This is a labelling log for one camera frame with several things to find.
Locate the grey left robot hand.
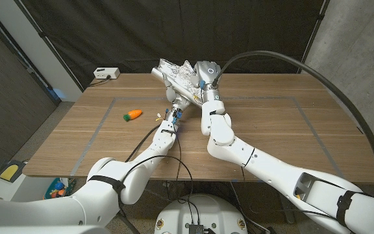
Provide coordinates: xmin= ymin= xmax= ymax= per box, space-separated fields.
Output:
xmin=162 ymin=71 xmax=192 ymax=126

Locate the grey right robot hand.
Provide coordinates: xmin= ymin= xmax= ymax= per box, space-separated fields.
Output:
xmin=190 ymin=60 xmax=222 ymax=103

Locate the aluminum foil roll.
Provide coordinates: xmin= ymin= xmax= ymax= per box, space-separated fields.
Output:
xmin=151 ymin=58 xmax=204 ymax=108

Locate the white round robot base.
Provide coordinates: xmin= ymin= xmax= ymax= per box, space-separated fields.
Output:
xmin=154 ymin=194 xmax=249 ymax=234

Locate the orange toy carrot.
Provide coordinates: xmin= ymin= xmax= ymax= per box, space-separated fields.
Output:
xmin=123 ymin=109 xmax=143 ymax=123

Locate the colourful toy basket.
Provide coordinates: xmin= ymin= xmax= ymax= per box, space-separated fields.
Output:
xmin=43 ymin=177 xmax=77 ymax=200

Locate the black backdrop curtain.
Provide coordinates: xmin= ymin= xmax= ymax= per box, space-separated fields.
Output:
xmin=13 ymin=0 xmax=331 ymax=90

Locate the white power strip box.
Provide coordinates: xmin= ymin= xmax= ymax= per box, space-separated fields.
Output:
xmin=93 ymin=67 xmax=121 ymax=80

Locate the black backdrop stand pole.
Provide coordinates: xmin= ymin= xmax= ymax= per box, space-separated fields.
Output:
xmin=13 ymin=0 xmax=85 ymax=92
xmin=298 ymin=0 xmax=331 ymax=75

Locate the grey table leg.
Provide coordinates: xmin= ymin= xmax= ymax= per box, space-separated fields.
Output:
xmin=280 ymin=203 xmax=297 ymax=225

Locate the white floor platform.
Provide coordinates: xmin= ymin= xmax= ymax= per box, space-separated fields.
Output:
xmin=0 ymin=165 xmax=50 ymax=202

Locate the white robot torso edge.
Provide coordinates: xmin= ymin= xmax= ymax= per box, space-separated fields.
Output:
xmin=0 ymin=226 xmax=110 ymax=234

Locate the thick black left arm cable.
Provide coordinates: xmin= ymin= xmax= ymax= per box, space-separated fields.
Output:
xmin=118 ymin=124 xmax=162 ymax=234

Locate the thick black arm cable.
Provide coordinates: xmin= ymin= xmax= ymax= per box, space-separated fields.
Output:
xmin=212 ymin=50 xmax=374 ymax=198
xmin=118 ymin=124 xmax=162 ymax=234

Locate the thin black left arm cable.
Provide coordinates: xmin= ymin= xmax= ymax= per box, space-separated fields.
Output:
xmin=121 ymin=135 xmax=194 ymax=205

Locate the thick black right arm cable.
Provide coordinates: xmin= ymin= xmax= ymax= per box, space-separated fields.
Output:
xmin=212 ymin=50 xmax=374 ymax=198

